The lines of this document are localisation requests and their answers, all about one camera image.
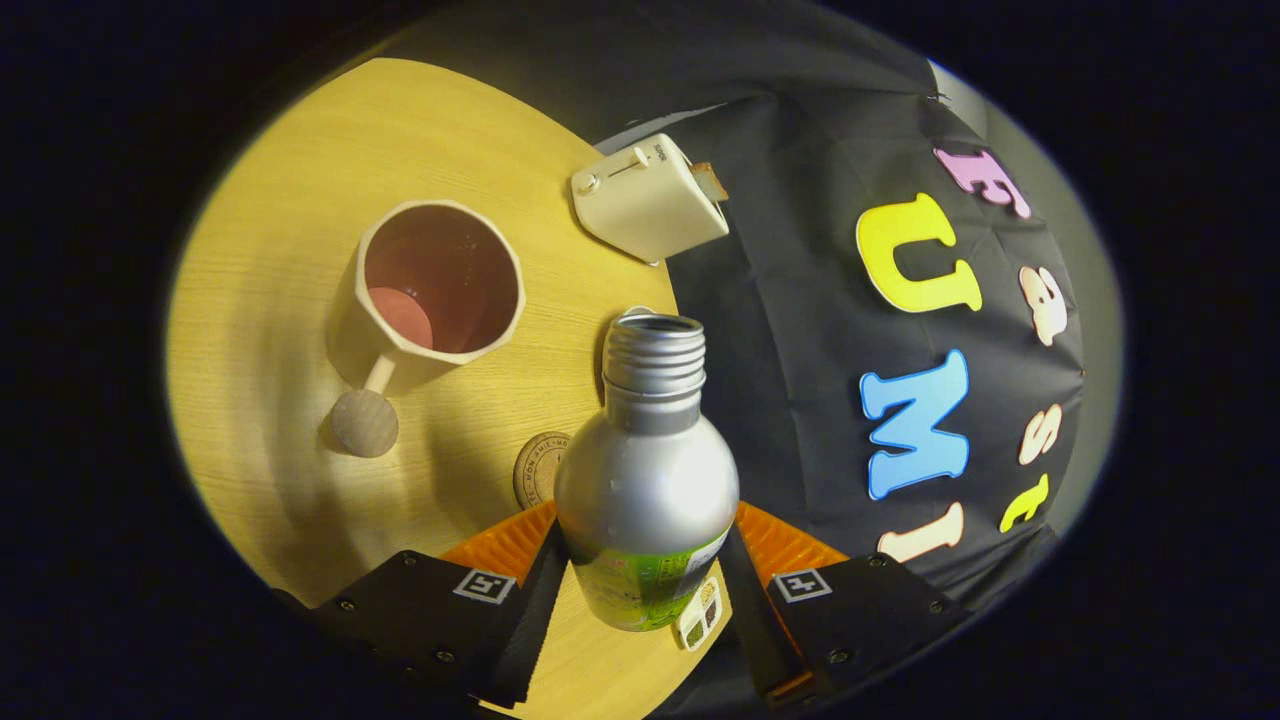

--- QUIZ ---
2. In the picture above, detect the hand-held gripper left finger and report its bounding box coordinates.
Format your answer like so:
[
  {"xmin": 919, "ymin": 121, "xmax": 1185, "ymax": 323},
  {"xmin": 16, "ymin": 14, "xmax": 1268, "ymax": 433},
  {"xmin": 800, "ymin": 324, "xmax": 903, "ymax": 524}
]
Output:
[{"xmin": 303, "ymin": 500, "xmax": 571, "ymax": 709}]

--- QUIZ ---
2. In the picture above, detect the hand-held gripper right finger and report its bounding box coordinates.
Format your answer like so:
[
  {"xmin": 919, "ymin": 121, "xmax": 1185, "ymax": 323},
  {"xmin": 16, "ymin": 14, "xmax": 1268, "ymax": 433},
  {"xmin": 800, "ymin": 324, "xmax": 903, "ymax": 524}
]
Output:
[{"xmin": 720, "ymin": 500, "xmax": 973, "ymax": 708}]

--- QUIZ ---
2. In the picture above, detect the round brown cork coaster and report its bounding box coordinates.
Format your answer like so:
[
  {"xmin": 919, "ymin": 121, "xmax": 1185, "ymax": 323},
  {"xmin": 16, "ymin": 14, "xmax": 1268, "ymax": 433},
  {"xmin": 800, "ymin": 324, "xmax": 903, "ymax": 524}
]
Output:
[{"xmin": 513, "ymin": 431, "xmax": 574, "ymax": 512}]

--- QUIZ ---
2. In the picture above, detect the silver bottle with green label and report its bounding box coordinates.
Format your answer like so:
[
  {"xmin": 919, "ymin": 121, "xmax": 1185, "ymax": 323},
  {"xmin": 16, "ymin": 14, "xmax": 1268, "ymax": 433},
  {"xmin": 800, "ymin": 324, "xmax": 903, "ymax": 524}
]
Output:
[{"xmin": 553, "ymin": 308, "xmax": 742, "ymax": 633}]

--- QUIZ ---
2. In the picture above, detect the cream cup with round handle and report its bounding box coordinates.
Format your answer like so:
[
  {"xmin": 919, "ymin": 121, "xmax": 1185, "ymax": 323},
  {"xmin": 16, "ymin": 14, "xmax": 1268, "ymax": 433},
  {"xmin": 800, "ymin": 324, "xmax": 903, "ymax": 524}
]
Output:
[{"xmin": 326, "ymin": 198, "xmax": 528, "ymax": 460}]

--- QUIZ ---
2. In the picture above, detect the white divided dish with grains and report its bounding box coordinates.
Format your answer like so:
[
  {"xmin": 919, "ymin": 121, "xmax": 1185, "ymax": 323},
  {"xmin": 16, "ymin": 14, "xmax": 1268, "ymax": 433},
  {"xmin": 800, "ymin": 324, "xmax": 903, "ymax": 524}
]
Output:
[{"xmin": 671, "ymin": 577, "xmax": 724, "ymax": 654}]

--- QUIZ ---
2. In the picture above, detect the wooden table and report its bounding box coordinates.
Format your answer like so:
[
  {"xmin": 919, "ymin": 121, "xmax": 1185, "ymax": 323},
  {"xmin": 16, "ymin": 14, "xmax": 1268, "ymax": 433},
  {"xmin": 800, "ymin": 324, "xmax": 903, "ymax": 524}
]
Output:
[{"xmin": 165, "ymin": 57, "xmax": 737, "ymax": 720}]

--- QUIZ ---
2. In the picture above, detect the cream toaster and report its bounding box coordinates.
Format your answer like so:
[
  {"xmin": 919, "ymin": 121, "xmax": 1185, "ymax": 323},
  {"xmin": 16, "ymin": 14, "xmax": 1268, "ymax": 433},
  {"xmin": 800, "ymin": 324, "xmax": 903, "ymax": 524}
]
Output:
[{"xmin": 569, "ymin": 133, "xmax": 732, "ymax": 267}]

